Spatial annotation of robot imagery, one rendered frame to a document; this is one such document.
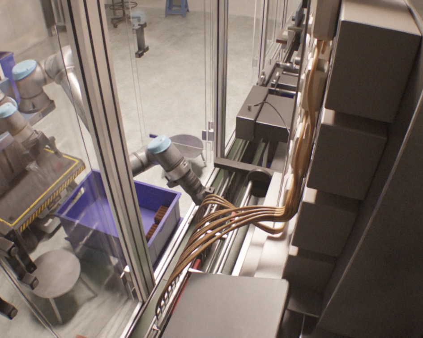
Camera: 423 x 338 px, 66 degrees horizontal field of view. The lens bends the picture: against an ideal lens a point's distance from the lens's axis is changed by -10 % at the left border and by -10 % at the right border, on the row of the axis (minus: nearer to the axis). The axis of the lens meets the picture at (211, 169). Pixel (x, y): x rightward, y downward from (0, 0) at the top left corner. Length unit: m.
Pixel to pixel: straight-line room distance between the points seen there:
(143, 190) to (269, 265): 1.37
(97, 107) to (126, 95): 3.05
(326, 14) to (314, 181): 0.25
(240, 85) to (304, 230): 3.37
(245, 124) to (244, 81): 2.65
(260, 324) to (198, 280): 0.18
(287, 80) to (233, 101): 1.89
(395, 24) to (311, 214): 0.30
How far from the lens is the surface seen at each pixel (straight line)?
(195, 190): 1.39
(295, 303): 0.69
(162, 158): 1.34
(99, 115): 0.77
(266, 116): 1.39
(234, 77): 4.06
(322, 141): 0.47
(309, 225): 0.58
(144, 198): 2.12
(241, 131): 1.37
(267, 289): 0.70
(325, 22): 0.58
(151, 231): 1.99
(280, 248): 0.83
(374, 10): 0.47
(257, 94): 1.50
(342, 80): 0.43
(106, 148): 0.82
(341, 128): 0.46
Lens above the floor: 1.82
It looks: 41 degrees down
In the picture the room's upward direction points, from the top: straight up
